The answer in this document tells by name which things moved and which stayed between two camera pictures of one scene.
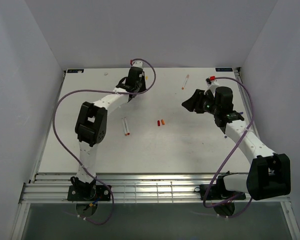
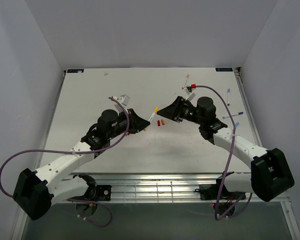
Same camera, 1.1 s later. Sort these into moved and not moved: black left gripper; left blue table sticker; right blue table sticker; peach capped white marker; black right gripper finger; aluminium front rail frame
Moved: black right gripper finger; black left gripper
Not moved: peach capped white marker; aluminium front rail frame; right blue table sticker; left blue table sticker
